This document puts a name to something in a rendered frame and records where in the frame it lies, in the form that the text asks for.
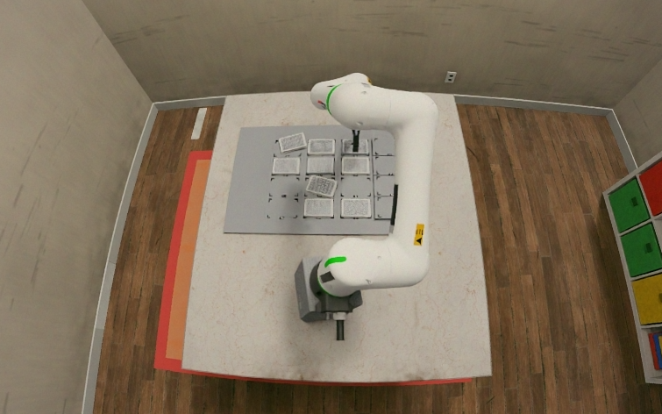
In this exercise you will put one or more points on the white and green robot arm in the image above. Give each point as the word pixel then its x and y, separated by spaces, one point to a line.
pixel 402 259

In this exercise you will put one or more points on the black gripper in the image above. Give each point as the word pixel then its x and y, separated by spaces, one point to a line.
pixel 355 144

